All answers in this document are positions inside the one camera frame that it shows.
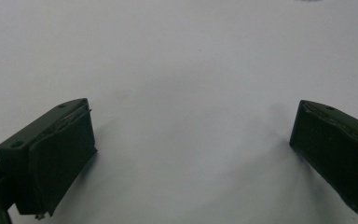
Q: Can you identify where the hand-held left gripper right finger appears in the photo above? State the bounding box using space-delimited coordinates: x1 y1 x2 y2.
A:
289 99 358 216

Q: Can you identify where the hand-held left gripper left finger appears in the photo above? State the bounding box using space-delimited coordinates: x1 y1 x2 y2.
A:
0 97 99 217

